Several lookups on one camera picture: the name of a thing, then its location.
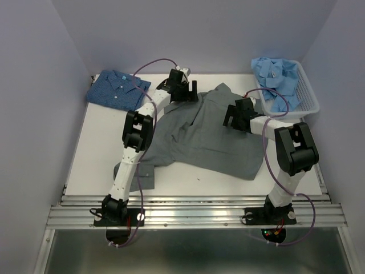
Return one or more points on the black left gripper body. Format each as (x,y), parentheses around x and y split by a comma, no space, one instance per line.
(182,95)

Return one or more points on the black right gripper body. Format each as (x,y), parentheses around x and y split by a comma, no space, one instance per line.
(235,121)

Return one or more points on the grey long sleeve shirt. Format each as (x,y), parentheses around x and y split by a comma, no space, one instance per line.
(193,133)

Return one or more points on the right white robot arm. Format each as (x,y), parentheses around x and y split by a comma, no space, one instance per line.
(296,155)

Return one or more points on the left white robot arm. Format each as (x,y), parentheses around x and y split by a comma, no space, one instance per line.
(138,134)

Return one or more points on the light blue shirt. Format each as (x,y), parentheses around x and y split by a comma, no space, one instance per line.
(280,79)

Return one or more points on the white plastic laundry basket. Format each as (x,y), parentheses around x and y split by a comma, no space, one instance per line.
(308,100)

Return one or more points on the blue checked folded shirt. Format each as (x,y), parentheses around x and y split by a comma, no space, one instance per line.
(117,90)

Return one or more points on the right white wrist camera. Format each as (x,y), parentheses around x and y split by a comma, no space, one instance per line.
(253,99)

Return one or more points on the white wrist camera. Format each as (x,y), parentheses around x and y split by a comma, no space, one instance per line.
(253,99)
(186,70)

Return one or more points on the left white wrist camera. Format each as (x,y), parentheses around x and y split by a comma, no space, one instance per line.
(186,70)

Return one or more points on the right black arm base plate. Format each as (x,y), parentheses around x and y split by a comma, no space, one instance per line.
(268,214)

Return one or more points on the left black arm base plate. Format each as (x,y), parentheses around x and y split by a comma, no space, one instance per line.
(132,218)

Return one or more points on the aluminium front rail frame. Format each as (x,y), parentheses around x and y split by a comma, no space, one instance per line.
(193,225)

